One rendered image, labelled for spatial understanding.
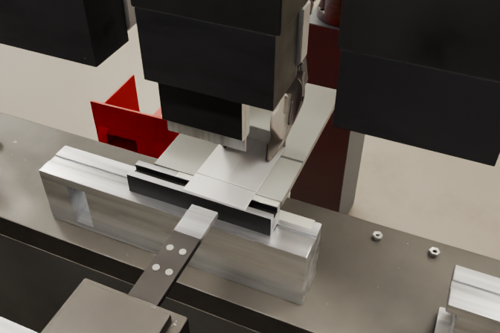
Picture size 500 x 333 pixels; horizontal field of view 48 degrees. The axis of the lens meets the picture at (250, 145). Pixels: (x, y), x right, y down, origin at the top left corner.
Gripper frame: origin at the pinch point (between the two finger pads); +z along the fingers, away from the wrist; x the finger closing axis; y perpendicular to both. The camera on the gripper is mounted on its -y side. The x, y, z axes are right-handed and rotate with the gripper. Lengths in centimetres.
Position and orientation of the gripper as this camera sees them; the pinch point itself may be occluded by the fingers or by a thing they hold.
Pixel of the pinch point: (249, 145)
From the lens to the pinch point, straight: 76.2
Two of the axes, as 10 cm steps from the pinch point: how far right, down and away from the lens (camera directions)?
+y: -3.3, -0.7, -9.4
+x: 9.0, 2.7, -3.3
